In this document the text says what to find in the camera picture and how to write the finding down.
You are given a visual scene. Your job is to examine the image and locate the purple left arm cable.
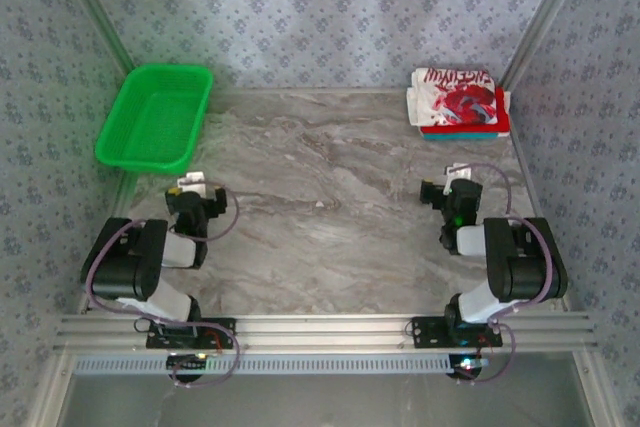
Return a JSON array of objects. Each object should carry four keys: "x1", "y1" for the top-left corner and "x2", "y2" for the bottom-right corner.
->
[{"x1": 81, "y1": 181, "x2": 242, "y2": 389}]

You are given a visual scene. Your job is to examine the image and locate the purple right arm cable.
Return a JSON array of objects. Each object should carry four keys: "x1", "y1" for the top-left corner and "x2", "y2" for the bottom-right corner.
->
[{"x1": 458, "y1": 162, "x2": 560, "y2": 384}]

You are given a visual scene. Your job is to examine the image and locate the aluminium table edge strip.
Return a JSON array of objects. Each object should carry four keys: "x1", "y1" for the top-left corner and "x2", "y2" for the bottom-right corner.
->
[{"x1": 213, "y1": 86, "x2": 414, "y2": 96}]

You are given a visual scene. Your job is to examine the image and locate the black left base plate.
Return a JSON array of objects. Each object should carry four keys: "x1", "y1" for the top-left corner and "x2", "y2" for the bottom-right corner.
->
[{"x1": 145, "y1": 316, "x2": 237, "y2": 350}]

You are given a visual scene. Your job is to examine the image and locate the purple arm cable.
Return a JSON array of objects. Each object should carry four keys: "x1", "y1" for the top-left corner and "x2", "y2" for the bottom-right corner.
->
[
  {"x1": 458, "y1": 162, "x2": 560, "y2": 384},
  {"x1": 81, "y1": 181, "x2": 242, "y2": 389}
]

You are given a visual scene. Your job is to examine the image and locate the aluminium mounting rail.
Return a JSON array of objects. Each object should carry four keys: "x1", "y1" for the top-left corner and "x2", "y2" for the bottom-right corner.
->
[{"x1": 54, "y1": 312, "x2": 599, "y2": 352}]

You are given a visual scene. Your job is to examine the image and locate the green plastic basket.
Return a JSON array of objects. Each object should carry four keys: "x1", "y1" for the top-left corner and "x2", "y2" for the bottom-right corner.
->
[{"x1": 94, "y1": 64, "x2": 215, "y2": 177}]

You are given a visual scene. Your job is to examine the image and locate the grey slotted cable duct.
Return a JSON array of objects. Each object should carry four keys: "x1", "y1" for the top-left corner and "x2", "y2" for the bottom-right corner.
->
[{"x1": 72, "y1": 352, "x2": 494, "y2": 377}]

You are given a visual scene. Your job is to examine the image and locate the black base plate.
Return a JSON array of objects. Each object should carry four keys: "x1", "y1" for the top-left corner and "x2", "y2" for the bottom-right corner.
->
[
  {"x1": 145, "y1": 316, "x2": 237, "y2": 350},
  {"x1": 410, "y1": 316, "x2": 504, "y2": 350}
]

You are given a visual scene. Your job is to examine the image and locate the black controller board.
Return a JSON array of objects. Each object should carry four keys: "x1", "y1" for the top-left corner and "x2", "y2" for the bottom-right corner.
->
[
  {"x1": 166, "y1": 352, "x2": 210, "y2": 374},
  {"x1": 448, "y1": 354, "x2": 490, "y2": 381}
]

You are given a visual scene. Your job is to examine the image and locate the aluminium frame post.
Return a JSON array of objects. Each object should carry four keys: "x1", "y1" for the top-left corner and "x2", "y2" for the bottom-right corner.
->
[
  {"x1": 498, "y1": 0, "x2": 597, "y2": 91},
  {"x1": 52, "y1": 0, "x2": 137, "y2": 79}
]

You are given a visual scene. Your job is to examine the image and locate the white t-shirt with red print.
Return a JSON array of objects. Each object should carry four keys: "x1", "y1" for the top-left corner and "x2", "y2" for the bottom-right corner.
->
[{"x1": 404, "y1": 65, "x2": 502, "y2": 128}]

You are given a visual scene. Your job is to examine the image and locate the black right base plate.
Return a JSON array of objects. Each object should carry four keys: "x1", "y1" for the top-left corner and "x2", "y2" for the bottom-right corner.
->
[{"x1": 410, "y1": 316, "x2": 504, "y2": 350}]

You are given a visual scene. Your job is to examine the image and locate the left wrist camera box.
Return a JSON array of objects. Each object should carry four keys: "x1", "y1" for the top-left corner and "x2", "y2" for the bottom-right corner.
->
[{"x1": 177, "y1": 171, "x2": 206, "y2": 194}]

